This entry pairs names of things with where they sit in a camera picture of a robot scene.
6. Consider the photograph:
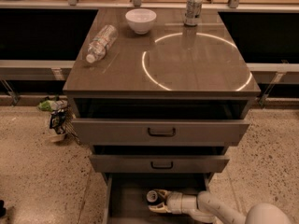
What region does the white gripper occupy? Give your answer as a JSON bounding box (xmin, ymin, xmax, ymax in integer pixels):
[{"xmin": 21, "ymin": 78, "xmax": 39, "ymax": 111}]
[{"xmin": 149, "ymin": 189, "xmax": 198, "ymax": 215}]

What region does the blue pepsi can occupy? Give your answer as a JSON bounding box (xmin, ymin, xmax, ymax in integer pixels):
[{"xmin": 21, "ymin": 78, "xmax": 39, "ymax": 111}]
[{"xmin": 146, "ymin": 190, "xmax": 159, "ymax": 203}]

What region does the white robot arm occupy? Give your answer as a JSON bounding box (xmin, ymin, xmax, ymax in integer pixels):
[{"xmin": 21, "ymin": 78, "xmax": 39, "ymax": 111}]
[{"xmin": 146, "ymin": 189, "xmax": 292, "ymax": 224}]

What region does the bottom drawer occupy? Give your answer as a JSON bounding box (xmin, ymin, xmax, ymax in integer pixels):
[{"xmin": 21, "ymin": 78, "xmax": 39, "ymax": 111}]
[{"xmin": 102, "ymin": 173, "xmax": 209, "ymax": 224}]

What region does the drawer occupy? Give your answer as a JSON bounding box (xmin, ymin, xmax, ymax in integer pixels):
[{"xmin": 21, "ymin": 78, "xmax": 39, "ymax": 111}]
[
  {"xmin": 90, "ymin": 146, "xmax": 229, "ymax": 174},
  {"xmin": 72, "ymin": 97, "xmax": 249, "ymax": 147},
  {"xmin": 102, "ymin": 173, "xmax": 209, "ymax": 224}
]

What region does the middle drawer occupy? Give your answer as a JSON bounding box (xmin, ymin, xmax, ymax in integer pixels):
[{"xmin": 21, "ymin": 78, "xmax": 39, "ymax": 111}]
[{"xmin": 90, "ymin": 146, "xmax": 229, "ymax": 174}]

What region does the top drawer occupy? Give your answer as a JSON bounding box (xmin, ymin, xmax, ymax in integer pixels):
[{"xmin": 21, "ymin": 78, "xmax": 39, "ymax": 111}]
[{"xmin": 72, "ymin": 97, "xmax": 249, "ymax": 147}]

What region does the grey drawer cabinet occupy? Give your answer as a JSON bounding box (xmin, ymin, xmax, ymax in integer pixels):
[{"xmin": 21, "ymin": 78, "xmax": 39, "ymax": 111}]
[{"xmin": 64, "ymin": 8, "xmax": 260, "ymax": 224}]

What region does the silver soda can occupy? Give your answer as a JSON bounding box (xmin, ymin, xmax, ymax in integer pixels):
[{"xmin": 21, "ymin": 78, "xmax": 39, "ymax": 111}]
[{"xmin": 184, "ymin": 0, "xmax": 203, "ymax": 26}]

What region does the white cup on floor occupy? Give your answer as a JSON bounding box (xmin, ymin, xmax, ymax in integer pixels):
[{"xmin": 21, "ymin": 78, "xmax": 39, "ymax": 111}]
[{"xmin": 49, "ymin": 133, "xmax": 65, "ymax": 143}]

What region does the green snack bag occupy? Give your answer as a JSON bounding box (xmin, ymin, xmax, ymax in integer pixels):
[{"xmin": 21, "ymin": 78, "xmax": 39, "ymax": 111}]
[{"xmin": 37, "ymin": 100, "xmax": 58, "ymax": 111}]

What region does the clear plastic water bottle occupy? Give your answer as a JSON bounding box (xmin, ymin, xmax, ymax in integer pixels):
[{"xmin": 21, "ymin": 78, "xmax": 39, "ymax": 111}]
[{"xmin": 86, "ymin": 25, "xmax": 118, "ymax": 63}]

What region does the white bowl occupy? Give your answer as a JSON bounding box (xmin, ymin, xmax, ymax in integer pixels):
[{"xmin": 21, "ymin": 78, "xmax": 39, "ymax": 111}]
[{"xmin": 125, "ymin": 8, "xmax": 157, "ymax": 35}]

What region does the wire basket on floor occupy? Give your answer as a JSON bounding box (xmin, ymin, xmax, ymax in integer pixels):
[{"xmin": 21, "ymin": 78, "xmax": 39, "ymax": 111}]
[{"xmin": 64, "ymin": 106, "xmax": 81, "ymax": 145}]

